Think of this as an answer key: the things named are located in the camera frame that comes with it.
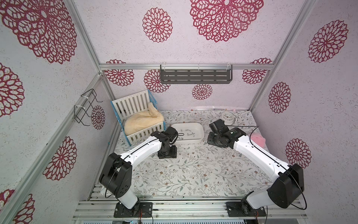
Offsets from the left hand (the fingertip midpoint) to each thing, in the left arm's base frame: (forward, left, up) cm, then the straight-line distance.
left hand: (171, 156), depth 85 cm
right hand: (+7, -26, +7) cm, 28 cm away
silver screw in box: (+23, -15, -9) cm, 29 cm away
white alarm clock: (+34, -45, -5) cm, 57 cm away
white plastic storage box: (+24, -13, -9) cm, 28 cm away
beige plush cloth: (+29, +24, 0) cm, 37 cm away
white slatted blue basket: (+37, +37, +5) cm, 53 cm away
